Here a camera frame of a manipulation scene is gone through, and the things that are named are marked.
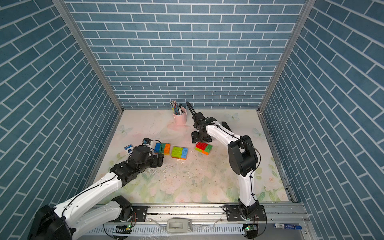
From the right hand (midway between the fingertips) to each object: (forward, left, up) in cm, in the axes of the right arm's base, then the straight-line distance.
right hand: (198, 141), depth 95 cm
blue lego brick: (-7, +8, -4) cm, 12 cm away
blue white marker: (-41, -45, -5) cm, 61 cm away
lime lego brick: (-7, +14, -3) cm, 16 cm away
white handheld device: (-45, +5, -4) cm, 45 cm away
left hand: (-15, +20, +5) cm, 25 cm away
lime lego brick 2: (-6, +11, -3) cm, 13 cm away
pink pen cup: (+18, +15, -1) cm, 23 cm away
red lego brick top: (-2, -2, -2) cm, 4 cm away
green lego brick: (-3, -7, -2) cm, 8 cm away
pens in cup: (+21, +17, +6) cm, 28 cm away
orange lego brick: (-6, +21, -5) cm, 22 cm away
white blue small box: (-7, +45, -5) cm, 46 cm away
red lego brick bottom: (-2, -2, -2) cm, 3 cm away
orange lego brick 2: (-5, -5, -5) cm, 9 cm away
